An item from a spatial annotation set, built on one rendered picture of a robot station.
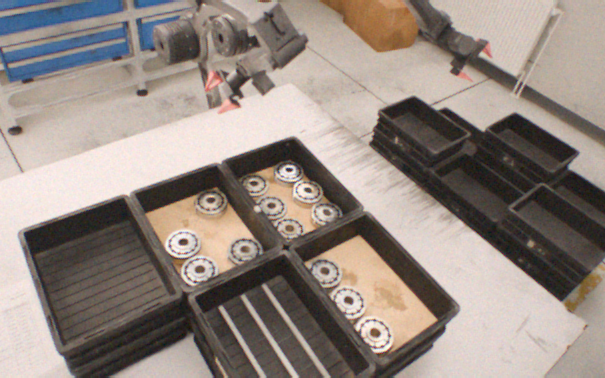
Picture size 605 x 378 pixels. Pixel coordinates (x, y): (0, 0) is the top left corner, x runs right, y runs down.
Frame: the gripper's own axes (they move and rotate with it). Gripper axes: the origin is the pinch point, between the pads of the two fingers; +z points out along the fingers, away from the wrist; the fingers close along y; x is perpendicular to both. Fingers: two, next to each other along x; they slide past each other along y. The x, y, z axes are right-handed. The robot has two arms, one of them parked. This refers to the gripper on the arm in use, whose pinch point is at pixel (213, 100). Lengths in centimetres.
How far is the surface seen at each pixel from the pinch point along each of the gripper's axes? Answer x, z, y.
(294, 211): 10.2, -0.8, 44.8
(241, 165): 5.1, 5.4, 22.3
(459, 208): 109, -31, 66
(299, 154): 20.7, -8.6, 26.4
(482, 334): 30, -27, 107
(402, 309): 6, -17, 88
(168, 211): -13.7, 26.0, 26.9
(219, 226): -7.6, 15.7, 39.2
